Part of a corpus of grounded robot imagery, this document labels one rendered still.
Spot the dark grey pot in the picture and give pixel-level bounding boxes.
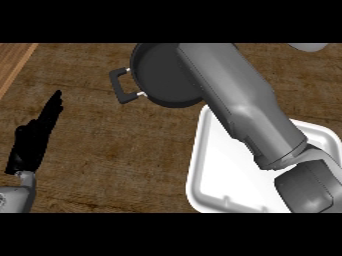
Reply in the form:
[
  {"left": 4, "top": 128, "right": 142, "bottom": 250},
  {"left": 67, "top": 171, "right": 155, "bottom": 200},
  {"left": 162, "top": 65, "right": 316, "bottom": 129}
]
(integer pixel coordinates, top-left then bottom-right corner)
[{"left": 108, "top": 43, "right": 207, "bottom": 109}]

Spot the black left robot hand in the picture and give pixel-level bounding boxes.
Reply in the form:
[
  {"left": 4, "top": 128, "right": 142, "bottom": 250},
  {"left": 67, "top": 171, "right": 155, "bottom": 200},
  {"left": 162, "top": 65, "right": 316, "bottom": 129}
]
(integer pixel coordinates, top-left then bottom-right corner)
[{"left": 3, "top": 89, "right": 65, "bottom": 176}]

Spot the white tray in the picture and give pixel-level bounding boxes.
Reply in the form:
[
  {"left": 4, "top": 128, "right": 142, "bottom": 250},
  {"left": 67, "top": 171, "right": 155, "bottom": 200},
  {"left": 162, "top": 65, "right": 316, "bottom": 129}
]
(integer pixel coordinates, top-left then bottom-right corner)
[{"left": 185, "top": 103, "right": 342, "bottom": 214}]

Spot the light wooden board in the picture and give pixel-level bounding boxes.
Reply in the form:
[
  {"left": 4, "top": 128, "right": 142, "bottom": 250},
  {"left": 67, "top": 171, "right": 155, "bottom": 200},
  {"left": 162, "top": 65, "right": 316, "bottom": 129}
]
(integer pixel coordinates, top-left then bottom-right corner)
[{"left": 0, "top": 43, "right": 41, "bottom": 126}]

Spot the pale grey rounded object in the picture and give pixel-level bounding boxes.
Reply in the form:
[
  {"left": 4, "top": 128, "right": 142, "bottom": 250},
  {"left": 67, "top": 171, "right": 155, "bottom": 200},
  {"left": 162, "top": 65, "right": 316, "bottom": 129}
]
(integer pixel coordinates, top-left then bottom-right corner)
[{"left": 287, "top": 43, "right": 332, "bottom": 53}]

